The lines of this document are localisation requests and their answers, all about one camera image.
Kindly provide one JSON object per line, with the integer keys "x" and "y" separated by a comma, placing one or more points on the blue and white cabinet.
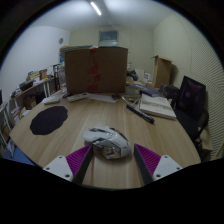
{"x": 62, "y": 55}

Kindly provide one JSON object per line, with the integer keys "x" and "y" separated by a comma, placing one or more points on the blue floor mat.
{"x": 20, "y": 156}

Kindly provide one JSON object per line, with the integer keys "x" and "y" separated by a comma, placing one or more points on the black monitor screen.
{"x": 190, "y": 96}

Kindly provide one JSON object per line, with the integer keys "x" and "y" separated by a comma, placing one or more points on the wall window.
{"x": 108, "y": 36}

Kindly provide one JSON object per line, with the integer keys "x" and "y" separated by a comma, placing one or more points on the open white book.
{"x": 156, "y": 106}

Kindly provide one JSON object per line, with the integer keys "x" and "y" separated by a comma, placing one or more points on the white and grey computer mouse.
{"x": 108, "y": 141}

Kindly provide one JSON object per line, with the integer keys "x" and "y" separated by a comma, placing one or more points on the small brown cardboard box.
{"x": 162, "y": 71}

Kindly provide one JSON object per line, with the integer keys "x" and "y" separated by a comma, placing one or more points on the black marker pen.
{"x": 140, "y": 114}

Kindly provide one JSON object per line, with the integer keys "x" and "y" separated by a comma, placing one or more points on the black office chair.
{"x": 196, "y": 128}

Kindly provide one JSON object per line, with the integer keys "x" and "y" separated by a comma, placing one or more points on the round wall clock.
{"x": 61, "y": 40}

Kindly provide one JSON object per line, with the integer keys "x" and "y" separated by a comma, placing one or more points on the long ceiling light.
{"x": 96, "y": 8}

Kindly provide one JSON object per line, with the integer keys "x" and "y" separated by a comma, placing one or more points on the low shelf unit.
{"x": 6, "y": 123}

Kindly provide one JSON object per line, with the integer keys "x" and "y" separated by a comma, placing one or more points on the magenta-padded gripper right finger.
{"x": 149, "y": 160}

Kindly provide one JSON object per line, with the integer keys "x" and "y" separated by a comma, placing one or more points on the white paper sheet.
{"x": 104, "y": 98}

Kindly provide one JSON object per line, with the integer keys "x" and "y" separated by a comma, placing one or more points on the cluttered wooden side desk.
{"x": 31, "y": 90}

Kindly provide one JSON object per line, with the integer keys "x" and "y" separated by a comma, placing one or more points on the black irregular mouse pad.
{"x": 49, "y": 120}

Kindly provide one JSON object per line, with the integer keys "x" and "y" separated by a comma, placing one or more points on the white flat rectangular device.
{"x": 51, "y": 100}

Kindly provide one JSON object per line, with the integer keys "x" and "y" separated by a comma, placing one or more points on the large brown cardboard box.
{"x": 80, "y": 70}

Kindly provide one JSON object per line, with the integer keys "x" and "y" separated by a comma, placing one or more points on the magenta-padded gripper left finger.
{"x": 78, "y": 160}

